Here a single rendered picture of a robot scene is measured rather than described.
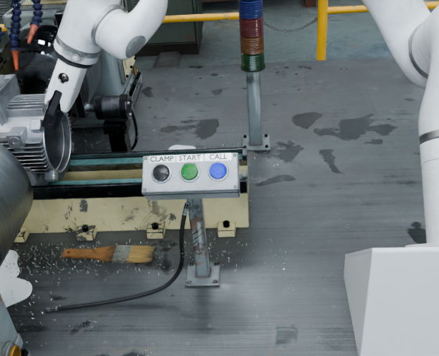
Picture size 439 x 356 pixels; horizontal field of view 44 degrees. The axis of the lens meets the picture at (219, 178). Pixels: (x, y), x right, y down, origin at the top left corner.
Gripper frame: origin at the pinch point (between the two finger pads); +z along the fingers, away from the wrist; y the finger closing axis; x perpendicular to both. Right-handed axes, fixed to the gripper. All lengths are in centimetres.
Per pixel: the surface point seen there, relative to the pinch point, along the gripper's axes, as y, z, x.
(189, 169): -18.2, -13.4, -26.3
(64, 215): -1.1, 21.9, -9.5
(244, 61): 34, -17, -35
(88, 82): 29.0, 4.4, -1.9
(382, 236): -5, -9, -73
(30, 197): -17.2, 6.5, -2.9
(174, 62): 295, 102, -36
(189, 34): 313, 84, -38
